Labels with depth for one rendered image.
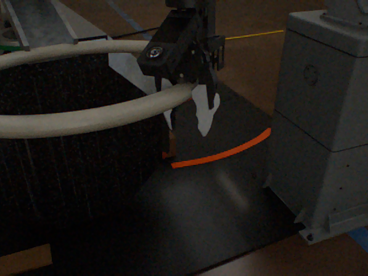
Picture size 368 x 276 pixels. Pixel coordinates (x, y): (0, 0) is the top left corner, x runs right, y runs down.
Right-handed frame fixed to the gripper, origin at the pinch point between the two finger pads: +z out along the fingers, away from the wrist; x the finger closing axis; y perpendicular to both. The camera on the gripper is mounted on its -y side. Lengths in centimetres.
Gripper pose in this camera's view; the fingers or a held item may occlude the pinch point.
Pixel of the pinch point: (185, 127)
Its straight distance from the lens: 58.4
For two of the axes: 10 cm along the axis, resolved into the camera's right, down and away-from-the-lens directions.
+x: -8.7, -2.0, 4.5
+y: 4.9, -4.0, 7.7
